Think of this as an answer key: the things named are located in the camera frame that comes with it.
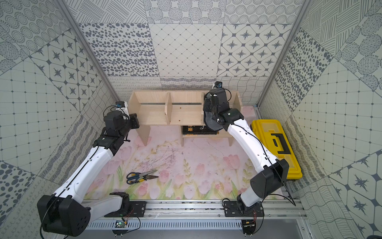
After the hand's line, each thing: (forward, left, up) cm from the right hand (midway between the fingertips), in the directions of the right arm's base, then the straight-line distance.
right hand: (210, 102), depth 78 cm
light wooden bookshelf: (+2, +15, -7) cm, 17 cm away
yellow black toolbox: (-8, -36, -16) cm, 41 cm away
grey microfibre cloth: (-11, 0, -4) cm, 12 cm away
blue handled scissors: (-30, +43, -30) cm, 61 cm away
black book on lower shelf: (-6, +7, -18) cm, 20 cm away
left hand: (-5, +42, -2) cm, 42 cm away
